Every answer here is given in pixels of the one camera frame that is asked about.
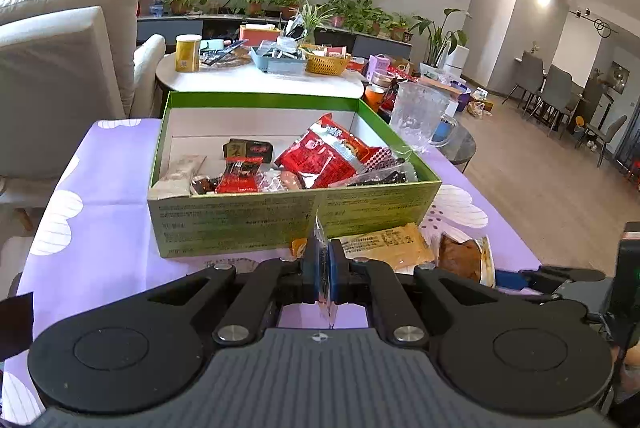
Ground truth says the green cardboard box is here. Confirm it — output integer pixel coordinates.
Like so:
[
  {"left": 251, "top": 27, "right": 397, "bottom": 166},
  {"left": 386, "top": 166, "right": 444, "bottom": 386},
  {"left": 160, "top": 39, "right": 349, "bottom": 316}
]
[{"left": 147, "top": 91, "right": 443, "bottom": 259}]

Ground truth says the long cream snack packet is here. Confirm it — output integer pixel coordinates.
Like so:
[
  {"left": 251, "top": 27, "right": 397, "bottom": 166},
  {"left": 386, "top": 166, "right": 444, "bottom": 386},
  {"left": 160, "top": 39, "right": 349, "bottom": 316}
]
[{"left": 150, "top": 154, "right": 207, "bottom": 199}]

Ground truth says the dark tray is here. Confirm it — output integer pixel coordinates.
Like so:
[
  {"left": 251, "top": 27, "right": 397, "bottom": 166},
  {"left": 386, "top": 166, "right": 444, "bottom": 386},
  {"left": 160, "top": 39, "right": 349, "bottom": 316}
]
[{"left": 200, "top": 48, "right": 251, "bottom": 66}]

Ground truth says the beige tote bag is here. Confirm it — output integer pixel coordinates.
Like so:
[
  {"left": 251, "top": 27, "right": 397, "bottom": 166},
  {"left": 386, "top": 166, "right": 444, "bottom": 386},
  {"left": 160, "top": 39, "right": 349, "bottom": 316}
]
[{"left": 467, "top": 88, "right": 496, "bottom": 116}]

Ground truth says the dark clear snack packet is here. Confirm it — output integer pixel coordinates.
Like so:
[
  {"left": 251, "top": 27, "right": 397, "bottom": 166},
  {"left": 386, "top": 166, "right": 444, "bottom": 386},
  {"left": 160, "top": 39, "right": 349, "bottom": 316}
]
[{"left": 347, "top": 159, "right": 420, "bottom": 187}]

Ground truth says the tan snack packet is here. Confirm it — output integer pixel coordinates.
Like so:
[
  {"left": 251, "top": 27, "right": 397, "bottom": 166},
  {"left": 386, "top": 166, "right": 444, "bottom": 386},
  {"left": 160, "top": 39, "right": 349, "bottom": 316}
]
[{"left": 339, "top": 223, "right": 437, "bottom": 273}]

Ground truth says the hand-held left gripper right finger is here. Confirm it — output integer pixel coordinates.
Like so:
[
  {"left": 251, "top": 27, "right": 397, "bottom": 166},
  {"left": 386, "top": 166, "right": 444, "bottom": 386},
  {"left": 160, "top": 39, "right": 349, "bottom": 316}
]
[{"left": 328, "top": 239, "right": 501, "bottom": 347}]

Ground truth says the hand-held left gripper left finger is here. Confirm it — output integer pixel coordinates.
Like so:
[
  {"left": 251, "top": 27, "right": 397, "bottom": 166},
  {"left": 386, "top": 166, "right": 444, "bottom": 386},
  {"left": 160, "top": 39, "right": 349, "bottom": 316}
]
[{"left": 149, "top": 237, "right": 320, "bottom": 347}]

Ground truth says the tall leafy floor plant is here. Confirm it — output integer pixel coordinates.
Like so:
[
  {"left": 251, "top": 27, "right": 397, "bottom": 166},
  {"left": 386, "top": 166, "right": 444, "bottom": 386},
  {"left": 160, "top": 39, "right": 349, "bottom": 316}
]
[{"left": 412, "top": 8, "right": 471, "bottom": 68}]

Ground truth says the orange tissue box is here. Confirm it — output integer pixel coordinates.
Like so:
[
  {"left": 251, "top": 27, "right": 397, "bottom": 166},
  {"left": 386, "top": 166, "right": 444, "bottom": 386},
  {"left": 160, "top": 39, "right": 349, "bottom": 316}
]
[{"left": 239, "top": 24, "right": 283, "bottom": 48}]

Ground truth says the beige recliner armchair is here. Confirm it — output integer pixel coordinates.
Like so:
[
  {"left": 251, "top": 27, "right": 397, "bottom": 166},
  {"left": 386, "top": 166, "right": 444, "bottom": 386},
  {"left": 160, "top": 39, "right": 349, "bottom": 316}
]
[{"left": 0, "top": 0, "right": 166, "bottom": 229}]

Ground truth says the white humidifier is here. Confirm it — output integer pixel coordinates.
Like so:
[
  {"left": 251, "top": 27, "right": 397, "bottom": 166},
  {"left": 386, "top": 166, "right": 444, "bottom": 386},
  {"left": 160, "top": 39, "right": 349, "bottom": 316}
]
[{"left": 442, "top": 44, "right": 471, "bottom": 73}]

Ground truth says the dark round side table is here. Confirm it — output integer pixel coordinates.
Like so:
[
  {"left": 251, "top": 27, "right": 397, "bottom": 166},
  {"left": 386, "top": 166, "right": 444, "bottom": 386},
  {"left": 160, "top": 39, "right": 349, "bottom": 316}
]
[{"left": 365, "top": 98, "right": 477, "bottom": 173}]

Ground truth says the dark cloth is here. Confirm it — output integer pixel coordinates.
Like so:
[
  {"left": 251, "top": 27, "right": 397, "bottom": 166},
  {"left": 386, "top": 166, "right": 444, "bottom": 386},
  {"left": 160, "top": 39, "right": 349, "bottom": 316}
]
[{"left": 0, "top": 293, "right": 35, "bottom": 361}]

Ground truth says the yellow black snack packet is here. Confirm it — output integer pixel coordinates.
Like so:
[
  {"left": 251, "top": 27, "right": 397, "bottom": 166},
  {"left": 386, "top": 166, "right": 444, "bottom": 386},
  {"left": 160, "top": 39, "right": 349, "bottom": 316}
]
[{"left": 222, "top": 138, "right": 274, "bottom": 165}]

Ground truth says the blue plastic basket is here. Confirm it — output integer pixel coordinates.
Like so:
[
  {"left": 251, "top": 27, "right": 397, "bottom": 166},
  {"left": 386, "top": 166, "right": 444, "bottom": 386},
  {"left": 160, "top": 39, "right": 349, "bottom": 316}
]
[{"left": 250, "top": 46, "right": 307, "bottom": 73}]

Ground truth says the person's right hand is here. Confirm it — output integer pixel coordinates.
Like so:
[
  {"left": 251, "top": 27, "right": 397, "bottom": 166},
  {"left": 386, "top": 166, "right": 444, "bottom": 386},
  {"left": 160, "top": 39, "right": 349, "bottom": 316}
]
[{"left": 619, "top": 342, "right": 640, "bottom": 401}]

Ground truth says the red black snack packet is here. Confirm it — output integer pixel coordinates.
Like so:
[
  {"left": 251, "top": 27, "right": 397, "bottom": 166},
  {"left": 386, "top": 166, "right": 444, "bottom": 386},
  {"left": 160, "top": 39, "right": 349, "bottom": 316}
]
[{"left": 217, "top": 159, "right": 264, "bottom": 195}]

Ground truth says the purple gift bag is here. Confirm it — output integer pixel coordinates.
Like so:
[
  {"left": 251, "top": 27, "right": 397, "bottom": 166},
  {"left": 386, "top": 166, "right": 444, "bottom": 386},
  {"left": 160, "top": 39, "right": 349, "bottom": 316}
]
[{"left": 450, "top": 80, "right": 473, "bottom": 113}]

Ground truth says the yellow can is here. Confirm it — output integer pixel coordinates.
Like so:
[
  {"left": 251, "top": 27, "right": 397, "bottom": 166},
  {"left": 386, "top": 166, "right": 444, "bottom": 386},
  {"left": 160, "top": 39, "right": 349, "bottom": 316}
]
[{"left": 175, "top": 34, "right": 202, "bottom": 72}]

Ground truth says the framed wall art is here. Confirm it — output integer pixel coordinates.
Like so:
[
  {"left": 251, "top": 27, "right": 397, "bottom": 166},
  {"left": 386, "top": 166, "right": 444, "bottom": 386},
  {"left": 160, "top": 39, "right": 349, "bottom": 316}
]
[{"left": 607, "top": 60, "right": 631, "bottom": 96}]

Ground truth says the glass mug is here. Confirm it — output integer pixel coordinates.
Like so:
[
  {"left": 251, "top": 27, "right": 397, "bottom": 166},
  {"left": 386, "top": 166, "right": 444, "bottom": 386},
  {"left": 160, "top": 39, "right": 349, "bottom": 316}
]
[{"left": 389, "top": 81, "right": 458, "bottom": 149}]

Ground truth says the red checkered snack packet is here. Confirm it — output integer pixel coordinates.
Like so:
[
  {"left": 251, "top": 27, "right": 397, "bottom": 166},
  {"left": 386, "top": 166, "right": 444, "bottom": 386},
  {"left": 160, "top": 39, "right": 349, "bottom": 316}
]
[{"left": 274, "top": 113, "right": 401, "bottom": 189}]

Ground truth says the ring ceiling lamp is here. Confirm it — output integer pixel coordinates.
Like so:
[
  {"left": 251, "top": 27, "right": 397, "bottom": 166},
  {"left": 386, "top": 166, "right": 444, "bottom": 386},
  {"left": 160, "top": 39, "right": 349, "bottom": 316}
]
[{"left": 570, "top": 8, "right": 621, "bottom": 38}]

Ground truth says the white round coffee table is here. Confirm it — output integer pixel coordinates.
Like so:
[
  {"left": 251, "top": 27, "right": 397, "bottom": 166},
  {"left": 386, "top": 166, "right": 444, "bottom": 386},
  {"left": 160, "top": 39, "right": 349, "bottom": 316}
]
[{"left": 156, "top": 52, "right": 366, "bottom": 101}]

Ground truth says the purple floral tablecloth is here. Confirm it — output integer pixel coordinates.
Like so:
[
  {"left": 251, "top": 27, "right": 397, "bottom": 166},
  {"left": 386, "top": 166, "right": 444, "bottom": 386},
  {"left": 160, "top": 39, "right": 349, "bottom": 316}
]
[{"left": 0, "top": 118, "right": 543, "bottom": 428}]

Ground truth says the grey dining chair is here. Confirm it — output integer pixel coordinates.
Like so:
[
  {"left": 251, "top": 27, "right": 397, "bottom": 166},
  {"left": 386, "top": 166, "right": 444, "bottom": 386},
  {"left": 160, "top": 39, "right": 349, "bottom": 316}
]
[
  {"left": 530, "top": 64, "right": 573, "bottom": 129},
  {"left": 582, "top": 115, "right": 628, "bottom": 169},
  {"left": 502, "top": 50, "right": 546, "bottom": 109}
]

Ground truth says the pink box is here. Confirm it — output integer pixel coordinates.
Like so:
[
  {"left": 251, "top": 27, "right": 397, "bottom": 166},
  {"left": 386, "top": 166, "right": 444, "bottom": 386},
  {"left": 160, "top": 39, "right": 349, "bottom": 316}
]
[{"left": 367, "top": 54, "right": 393, "bottom": 83}]

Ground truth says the orange jar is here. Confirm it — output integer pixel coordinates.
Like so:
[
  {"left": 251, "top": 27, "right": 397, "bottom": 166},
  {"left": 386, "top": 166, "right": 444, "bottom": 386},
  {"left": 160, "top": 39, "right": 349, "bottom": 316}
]
[{"left": 364, "top": 82, "right": 386, "bottom": 111}]

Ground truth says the brown chocolate snack packet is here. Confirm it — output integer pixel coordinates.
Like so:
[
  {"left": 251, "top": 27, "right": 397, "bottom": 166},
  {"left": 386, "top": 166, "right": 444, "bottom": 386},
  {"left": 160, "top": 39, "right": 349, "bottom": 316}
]
[{"left": 191, "top": 175, "right": 222, "bottom": 197}]

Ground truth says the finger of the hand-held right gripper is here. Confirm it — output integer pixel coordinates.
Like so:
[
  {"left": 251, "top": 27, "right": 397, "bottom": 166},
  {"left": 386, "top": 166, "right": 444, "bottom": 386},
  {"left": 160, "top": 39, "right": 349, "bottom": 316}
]
[{"left": 495, "top": 265, "right": 608, "bottom": 297}]

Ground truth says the brown bread packet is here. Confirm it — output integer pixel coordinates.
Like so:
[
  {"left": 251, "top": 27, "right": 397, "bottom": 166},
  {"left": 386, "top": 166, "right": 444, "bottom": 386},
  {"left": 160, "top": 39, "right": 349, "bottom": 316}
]
[{"left": 432, "top": 230, "right": 497, "bottom": 289}]

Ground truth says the yellow woven basket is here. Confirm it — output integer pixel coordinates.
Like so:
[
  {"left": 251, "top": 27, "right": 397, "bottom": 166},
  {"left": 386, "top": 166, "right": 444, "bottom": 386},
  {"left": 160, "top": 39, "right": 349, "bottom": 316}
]
[{"left": 302, "top": 50, "right": 352, "bottom": 76}]

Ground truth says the clear nut snack packet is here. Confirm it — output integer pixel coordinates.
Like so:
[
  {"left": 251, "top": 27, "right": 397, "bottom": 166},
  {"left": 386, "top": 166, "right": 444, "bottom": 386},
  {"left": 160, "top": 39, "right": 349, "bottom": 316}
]
[{"left": 311, "top": 212, "right": 342, "bottom": 330}]

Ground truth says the pink sausage packet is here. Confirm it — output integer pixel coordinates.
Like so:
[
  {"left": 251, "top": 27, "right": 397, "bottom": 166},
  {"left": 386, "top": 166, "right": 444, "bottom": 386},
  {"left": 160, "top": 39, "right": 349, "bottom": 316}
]
[{"left": 257, "top": 168, "right": 307, "bottom": 193}]

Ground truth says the spider plant in vase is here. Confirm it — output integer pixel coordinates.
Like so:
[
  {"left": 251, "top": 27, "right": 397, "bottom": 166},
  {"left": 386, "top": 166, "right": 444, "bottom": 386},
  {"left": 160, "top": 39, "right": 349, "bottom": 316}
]
[{"left": 287, "top": 0, "right": 336, "bottom": 46}]

